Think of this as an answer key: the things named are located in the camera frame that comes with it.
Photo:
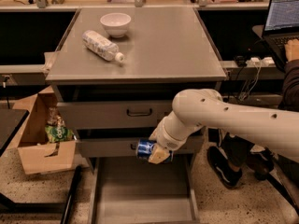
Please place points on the green snack bag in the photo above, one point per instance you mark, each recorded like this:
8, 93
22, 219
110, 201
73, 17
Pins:
58, 134

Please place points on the blue pepsi can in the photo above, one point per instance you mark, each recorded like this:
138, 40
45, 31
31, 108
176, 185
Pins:
143, 150

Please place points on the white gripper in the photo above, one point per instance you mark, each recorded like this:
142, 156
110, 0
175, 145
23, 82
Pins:
165, 139

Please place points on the grey middle drawer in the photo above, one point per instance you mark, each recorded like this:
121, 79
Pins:
121, 147

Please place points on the dark patterned trouser leg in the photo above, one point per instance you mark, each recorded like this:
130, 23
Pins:
237, 151

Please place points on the clear plastic water bottle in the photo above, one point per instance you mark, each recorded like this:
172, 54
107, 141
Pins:
101, 46

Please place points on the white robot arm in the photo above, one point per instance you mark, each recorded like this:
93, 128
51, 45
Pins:
193, 110

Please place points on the black laptop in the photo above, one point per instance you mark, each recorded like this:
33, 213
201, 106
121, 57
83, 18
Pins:
281, 25

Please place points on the grey open bottom drawer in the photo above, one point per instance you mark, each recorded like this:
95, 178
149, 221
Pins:
127, 190

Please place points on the black sneaker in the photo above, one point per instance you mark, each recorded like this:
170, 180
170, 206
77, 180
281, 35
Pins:
228, 177

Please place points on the grey drawer cabinet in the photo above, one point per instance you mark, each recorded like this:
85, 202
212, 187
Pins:
165, 51

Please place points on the person's hand on laptop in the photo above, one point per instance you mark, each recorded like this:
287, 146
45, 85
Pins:
292, 50

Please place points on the brown cardboard box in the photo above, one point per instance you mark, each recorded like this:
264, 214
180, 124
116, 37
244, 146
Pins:
37, 154

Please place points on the white ceramic bowl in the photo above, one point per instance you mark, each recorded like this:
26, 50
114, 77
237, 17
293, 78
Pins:
116, 24

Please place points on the white power strip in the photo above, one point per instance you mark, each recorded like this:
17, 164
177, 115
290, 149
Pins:
258, 62

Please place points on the grey top drawer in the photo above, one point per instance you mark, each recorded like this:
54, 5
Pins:
118, 114

